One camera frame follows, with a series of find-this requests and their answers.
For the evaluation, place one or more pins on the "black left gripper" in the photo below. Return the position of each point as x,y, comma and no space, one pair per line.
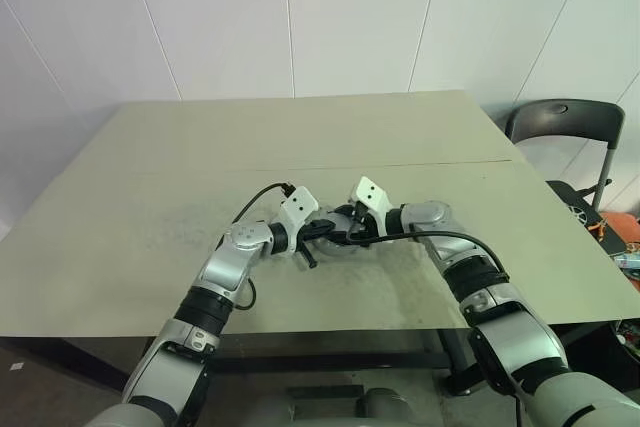
305,234

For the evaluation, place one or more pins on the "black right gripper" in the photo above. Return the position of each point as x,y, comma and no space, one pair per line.
361,227

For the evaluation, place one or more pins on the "motor stator with copper windings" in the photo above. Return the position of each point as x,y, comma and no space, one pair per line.
332,249

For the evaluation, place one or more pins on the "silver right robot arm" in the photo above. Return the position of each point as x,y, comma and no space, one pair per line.
430,214

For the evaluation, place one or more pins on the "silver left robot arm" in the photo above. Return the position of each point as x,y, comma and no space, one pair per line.
235,257

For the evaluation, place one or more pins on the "black white wheel object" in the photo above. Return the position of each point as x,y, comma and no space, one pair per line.
580,213

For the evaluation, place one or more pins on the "black folding chair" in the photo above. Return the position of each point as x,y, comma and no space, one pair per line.
565,119

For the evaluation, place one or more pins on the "small blue white packet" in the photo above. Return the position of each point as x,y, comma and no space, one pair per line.
627,261

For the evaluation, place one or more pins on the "dark bin with colourful items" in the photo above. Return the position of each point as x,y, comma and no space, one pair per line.
627,347

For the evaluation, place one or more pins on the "small white floor sticker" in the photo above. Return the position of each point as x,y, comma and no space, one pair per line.
17,366

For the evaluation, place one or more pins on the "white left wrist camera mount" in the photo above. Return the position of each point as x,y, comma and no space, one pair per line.
300,204

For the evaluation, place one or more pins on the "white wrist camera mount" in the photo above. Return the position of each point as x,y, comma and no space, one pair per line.
300,204
372,192

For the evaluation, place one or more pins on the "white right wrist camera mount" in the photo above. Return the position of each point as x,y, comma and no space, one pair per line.
372,192

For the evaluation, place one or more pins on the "black metal table frame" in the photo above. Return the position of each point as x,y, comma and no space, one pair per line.
325,352

